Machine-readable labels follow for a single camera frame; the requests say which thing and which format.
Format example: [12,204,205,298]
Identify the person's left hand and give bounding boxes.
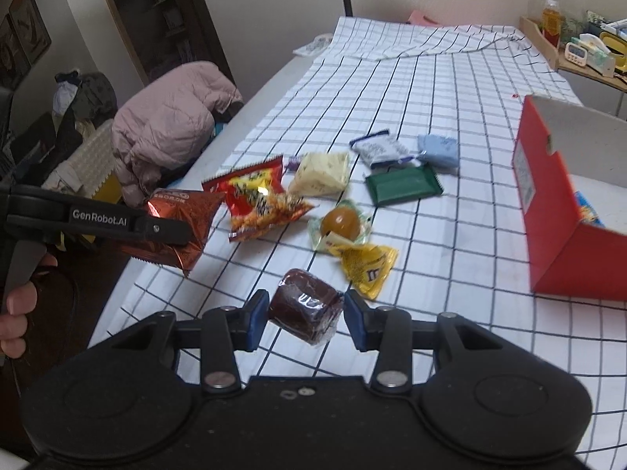
[0,252,58,359]

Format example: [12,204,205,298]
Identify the light blue snack packet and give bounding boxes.
[416,134,461,173]

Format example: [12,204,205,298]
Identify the red orange snack bag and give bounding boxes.
[202,154,318,243]

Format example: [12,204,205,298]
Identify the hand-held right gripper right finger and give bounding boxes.
[344,290,500,395]

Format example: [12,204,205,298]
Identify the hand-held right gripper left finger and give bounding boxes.
[110,290,270,396]

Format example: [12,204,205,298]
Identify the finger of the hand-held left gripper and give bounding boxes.
[132,213,194,248]

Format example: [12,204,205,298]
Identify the wooden desktop organizer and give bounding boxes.
[519,14,627,91]

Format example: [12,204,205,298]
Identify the white textured cushion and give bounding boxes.
[49,120,117,197]

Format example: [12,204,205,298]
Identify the white blue snack packet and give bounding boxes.
[349,130,422,170]

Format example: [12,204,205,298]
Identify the red cardboard box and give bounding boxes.
[512,94,627,302]

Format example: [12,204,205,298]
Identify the clear brown jelly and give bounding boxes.
[308,199,373,256]

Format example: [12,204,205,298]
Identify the dark brown cake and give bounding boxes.
[267,268,344,346]

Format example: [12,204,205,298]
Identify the white printed paper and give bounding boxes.
[292,33,334,57]

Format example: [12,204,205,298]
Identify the yellow liquid bottle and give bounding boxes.
[541,0,562,49]

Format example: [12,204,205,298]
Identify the pink padded jacket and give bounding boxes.
[112,61,244,206]

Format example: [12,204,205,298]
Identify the white checked tablecloth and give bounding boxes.
[88,16,627,456]

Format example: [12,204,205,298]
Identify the blue cookie packet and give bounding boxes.
[574,191,607,228]

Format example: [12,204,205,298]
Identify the tissue pack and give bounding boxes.
[579,33,611,78]

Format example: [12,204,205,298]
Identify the pile of dark clothes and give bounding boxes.
[53,71,118,130]

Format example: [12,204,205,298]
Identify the framed wall pictures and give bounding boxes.
[0,0,52,91]

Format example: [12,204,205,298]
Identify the white digital timer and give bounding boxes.
[565,42,589,67]

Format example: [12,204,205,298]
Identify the cream triangular snack packet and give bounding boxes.
[286,151,352,199]

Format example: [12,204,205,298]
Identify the green snack packet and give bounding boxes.
[364,163,444,207]

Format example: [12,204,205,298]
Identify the brown metallic snack bag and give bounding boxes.
[120,187,227,277]

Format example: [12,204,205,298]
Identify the dark wooden bookshelf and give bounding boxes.
[93,0,236,86]

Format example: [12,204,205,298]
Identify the yellow storage box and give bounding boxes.
[600,32,627,72]

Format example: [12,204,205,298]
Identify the yellow candy packet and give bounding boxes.
[338,244,399,301]

